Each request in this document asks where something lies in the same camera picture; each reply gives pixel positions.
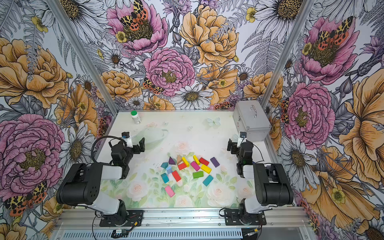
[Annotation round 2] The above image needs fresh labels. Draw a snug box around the red block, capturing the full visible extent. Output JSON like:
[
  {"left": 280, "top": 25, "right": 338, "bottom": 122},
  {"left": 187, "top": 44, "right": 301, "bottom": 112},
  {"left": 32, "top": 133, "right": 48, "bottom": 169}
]
[
  {"left": 172, "top": 171, "right": 181, "bottom": 182},
  {"left": 178, "top": 163, "right": 188, "bottom": 171},
  {"left": 199, "top": 158, "right": 210, "bottom": 166}
]

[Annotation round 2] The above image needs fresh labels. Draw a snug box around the magenta block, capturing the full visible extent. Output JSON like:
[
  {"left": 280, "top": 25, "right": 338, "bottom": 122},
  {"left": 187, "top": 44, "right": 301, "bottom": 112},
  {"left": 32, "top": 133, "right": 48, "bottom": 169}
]
[{"left": 190, "top": 162, "right": 201, "bottom": 172}]

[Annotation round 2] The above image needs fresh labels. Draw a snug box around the green block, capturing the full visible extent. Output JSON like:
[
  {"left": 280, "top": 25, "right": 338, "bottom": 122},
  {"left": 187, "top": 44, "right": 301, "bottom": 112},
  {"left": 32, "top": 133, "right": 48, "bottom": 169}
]
[{"left": 193, "top": 171, "right": 204, "bottom": 179}]

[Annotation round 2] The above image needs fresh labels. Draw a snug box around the yellow block long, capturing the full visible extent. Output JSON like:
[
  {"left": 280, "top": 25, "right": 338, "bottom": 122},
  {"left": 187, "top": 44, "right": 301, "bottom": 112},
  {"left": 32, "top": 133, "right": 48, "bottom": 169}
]
[{"left": 182, "top": 157, "right": 190, "bottom": 167}]

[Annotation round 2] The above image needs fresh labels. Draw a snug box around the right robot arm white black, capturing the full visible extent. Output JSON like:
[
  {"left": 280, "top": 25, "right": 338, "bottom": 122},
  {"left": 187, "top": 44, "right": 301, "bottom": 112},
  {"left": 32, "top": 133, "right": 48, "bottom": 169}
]
[{"left": 224, "top": 139, "right": 294, "bottom": 226}]

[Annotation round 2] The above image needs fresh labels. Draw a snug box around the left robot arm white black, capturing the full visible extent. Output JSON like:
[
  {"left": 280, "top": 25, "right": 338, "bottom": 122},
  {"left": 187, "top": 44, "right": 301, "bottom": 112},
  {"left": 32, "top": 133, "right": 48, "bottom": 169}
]
[{"left": 56, "top": 137, "right": 145, "bottom": 229}]

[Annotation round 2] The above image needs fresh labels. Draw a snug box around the purple rectangular block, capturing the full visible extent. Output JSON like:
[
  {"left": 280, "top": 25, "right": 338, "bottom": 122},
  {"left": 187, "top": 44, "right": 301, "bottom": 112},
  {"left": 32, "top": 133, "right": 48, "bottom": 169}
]
[{"left": 210, "top": 157, "right": 220, "bottom": 168}]

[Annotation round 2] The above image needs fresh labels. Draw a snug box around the teal block upper left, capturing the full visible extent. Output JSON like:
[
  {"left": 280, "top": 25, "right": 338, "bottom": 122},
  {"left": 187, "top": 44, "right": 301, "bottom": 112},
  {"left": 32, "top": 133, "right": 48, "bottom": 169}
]
[{"left": 161, "top": 162, "right": 169, "bottom": 169}]

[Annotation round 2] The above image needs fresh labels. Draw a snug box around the teal block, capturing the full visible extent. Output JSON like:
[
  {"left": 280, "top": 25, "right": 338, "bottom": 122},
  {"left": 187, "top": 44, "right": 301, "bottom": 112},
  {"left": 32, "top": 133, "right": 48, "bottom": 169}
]
[
  {"left": 161, "top": 162, "right": 169, "bottom": 169},
  {"left": 203, "top": 175, "right": 214, "bottom": 187},
  {"left": 161, "top": 173, "right": 170, "bottom": 184}
]

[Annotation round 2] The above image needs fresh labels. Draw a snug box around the silver metal first-aid case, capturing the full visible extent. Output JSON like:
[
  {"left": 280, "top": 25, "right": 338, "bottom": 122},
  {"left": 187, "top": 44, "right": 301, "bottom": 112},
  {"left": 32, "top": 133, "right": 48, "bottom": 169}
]
[{"left": 233, "top": 100, "right": 271, "bottom": 142}]

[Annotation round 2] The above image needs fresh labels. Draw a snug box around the white bottle green cap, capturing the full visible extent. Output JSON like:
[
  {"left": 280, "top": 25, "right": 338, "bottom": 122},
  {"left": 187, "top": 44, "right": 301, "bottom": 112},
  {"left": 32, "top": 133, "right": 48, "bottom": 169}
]
[{"left": 131, "top": 110, "right": 141, "bottom": 124}]

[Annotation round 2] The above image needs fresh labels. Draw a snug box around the purple triangle block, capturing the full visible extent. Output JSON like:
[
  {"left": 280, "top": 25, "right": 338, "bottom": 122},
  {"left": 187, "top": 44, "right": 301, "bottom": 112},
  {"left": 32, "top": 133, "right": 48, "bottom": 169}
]
[{"left": 168, "top": 157, "right": 177, "bottom": 165}]

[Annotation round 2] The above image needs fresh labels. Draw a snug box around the teal block right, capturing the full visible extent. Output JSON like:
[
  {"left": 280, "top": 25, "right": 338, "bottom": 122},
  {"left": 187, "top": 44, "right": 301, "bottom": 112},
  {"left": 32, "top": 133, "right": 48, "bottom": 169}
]
[{"left": 203, "top": 175, "right": 214, "bottom": 187}]

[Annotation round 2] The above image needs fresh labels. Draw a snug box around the natural wood triangle block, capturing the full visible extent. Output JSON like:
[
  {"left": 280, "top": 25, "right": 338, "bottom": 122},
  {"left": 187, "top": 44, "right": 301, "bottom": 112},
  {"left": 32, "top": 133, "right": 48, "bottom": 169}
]
[{"left": 177, "top": 155, "right": 183, "bottom": 165}]

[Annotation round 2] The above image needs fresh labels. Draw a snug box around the pink block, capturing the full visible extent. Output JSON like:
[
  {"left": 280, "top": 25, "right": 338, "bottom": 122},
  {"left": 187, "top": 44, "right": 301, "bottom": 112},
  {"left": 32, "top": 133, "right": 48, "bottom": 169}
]
[{"left": 165, "top": 186, "right": 175, "bottom": 198}]

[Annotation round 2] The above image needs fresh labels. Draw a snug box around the small circuit board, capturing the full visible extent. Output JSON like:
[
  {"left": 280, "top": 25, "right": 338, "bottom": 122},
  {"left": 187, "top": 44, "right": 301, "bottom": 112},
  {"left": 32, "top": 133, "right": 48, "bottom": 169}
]
[{"left": 111, "top": 229, "right": 129, "bottom": 239}]

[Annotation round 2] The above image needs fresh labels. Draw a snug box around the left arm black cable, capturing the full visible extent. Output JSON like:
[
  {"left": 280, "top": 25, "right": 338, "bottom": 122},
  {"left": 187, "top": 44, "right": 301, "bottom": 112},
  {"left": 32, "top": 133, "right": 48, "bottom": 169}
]
[{"left": 90, "top": 135, "right": 127, "bottom": 164}]

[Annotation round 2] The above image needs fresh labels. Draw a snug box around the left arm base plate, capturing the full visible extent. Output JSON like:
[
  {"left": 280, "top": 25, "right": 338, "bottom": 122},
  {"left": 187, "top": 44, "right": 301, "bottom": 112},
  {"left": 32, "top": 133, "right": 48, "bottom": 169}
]
[{"left": 99, "top": 210, "right": 144, "bottom": 228}]

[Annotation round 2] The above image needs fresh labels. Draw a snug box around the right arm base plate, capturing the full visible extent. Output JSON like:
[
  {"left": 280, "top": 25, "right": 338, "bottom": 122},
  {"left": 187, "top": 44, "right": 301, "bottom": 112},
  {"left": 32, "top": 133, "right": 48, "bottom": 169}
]
[{"left": 224, "top": 208, "right": 267, "bottom": 226}]

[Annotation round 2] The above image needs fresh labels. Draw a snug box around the aluminium front rail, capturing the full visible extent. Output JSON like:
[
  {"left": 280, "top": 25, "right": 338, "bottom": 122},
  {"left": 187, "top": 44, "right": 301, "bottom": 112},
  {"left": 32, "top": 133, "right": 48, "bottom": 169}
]
[{"left": 51, "top": 207, "right": 316, "bottom": 240}]

